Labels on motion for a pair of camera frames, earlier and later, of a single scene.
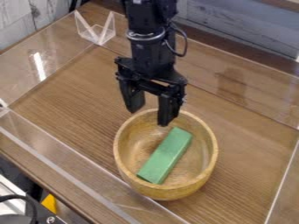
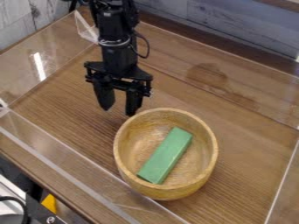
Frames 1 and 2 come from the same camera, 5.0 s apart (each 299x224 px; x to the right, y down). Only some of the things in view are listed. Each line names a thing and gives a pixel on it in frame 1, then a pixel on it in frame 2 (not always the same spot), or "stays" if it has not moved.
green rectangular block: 162,155 stays
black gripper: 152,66 to 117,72
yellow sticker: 50,203 stays
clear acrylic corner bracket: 96,32 stays
